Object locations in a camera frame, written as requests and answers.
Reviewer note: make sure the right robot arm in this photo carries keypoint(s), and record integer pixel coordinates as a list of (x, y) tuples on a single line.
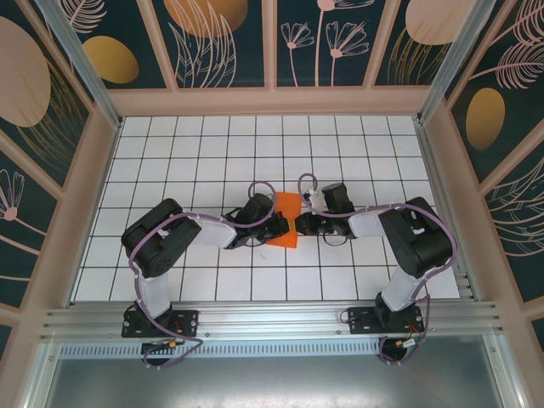
[(416, 238)]

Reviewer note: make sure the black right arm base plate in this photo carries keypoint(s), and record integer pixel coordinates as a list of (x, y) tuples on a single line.
[(361, 319)]

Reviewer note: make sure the aluminium mounting rail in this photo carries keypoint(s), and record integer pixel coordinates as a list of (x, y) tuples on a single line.
[(272, 316)]

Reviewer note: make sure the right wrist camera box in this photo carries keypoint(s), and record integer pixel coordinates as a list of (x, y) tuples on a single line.
[(313, 197)]

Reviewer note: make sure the grey metal sheet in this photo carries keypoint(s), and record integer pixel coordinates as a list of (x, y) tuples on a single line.
[(272, 382)]

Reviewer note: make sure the yellow power connector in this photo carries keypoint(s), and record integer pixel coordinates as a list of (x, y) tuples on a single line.
[(400, 342), (172, 343)]

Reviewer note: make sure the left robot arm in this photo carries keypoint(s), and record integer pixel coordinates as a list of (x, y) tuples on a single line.
[(157, 242)]

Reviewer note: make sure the aluminium corner post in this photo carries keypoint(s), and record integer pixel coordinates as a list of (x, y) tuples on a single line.
[(457, 55), (77, 55)]

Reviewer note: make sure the aluminium side rail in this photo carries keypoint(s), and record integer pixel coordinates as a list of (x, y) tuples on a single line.
[(426, 149)]

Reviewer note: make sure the orange paper sheet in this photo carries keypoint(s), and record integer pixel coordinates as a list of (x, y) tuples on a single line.
[(289, 206)]

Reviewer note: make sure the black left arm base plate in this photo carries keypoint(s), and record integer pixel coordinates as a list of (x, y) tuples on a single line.
[(187, 321)]

